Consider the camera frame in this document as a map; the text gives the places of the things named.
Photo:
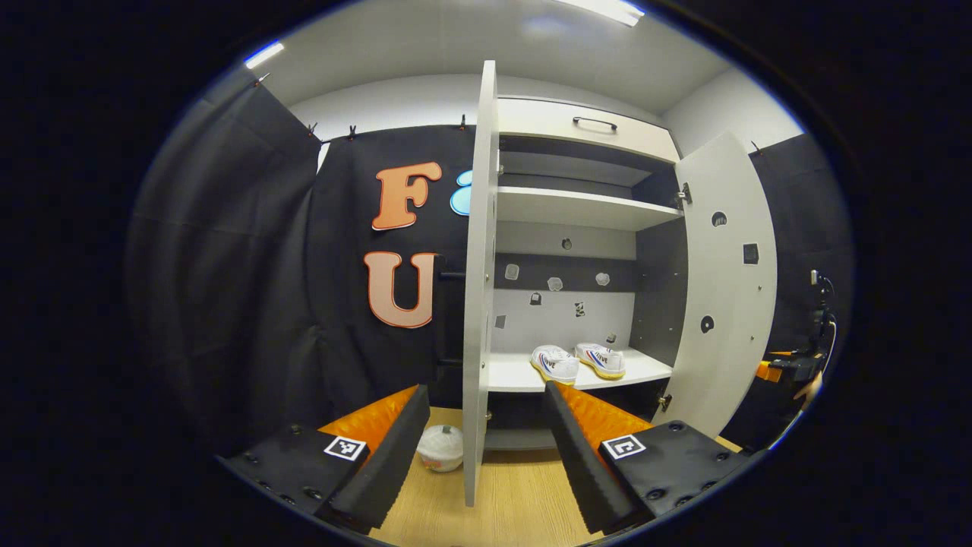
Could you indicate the white round bowl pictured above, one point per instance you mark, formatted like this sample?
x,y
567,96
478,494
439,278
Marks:
x,y
439,448

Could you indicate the black backdrop cloth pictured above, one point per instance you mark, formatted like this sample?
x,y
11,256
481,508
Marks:
x,y
250,266

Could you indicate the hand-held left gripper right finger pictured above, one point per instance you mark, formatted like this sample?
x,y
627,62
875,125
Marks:
x,y
573,463

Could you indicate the white cabinet drawer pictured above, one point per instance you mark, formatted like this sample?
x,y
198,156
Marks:
x,y
531,121

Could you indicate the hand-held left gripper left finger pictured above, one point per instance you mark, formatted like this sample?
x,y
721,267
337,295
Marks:
x,y
387,463

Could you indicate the long ceiling light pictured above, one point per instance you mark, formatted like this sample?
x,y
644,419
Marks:
x,y
607,9

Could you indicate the white striped shoe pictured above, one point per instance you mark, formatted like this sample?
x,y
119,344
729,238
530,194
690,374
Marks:
x,y
554,363
601,361

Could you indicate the white shoe cabinet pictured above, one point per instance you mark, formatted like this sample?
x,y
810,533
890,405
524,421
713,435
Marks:
x,y
516,372

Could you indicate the white cabinet door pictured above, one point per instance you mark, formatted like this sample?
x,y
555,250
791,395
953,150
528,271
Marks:
x,y
729,304
478,304

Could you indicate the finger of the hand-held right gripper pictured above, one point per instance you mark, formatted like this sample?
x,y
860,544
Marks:
x,y
771,371

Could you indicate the small ceiling light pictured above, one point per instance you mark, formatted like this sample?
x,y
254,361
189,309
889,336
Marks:
x,y
264,55

